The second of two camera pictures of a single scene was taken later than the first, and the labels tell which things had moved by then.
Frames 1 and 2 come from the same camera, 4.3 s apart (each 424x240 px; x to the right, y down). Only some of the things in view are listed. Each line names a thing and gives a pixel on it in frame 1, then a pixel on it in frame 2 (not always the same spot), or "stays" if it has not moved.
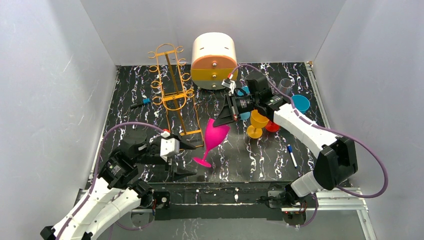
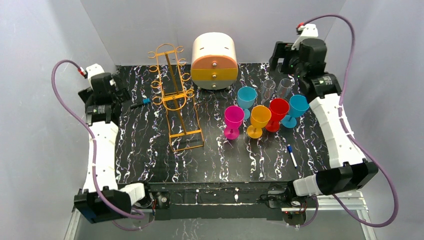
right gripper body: (234, 105) → (278, 52)
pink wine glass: (214, 136) → (234, 117)
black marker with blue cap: (145, 101) stays
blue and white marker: (290, 149) stays
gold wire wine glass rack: (171, 91) stays
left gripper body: (170, 161) → (122, 93)
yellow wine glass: (258, 122) stays
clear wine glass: (285, 85) stays
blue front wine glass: (301, 103) stays
